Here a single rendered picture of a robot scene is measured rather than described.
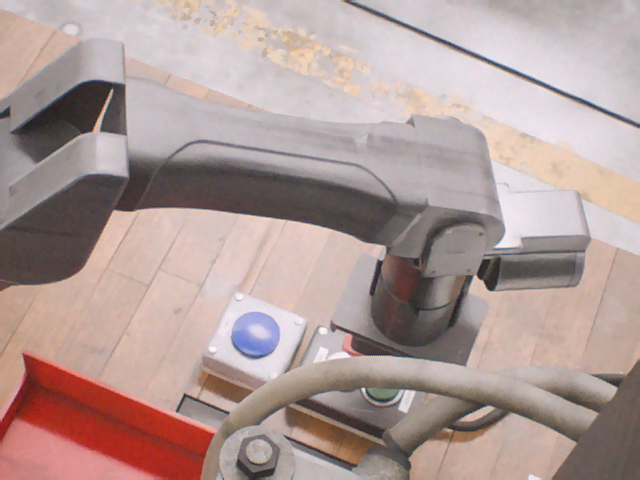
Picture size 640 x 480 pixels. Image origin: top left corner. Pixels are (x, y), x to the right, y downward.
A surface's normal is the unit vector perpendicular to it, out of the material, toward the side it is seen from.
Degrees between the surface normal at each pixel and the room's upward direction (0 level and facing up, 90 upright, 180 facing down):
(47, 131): 20
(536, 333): 0
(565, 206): 1
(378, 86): 0
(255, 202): 93
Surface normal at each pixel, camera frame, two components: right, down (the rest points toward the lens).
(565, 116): 0.11, -0.51
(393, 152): 0.39, -0.50
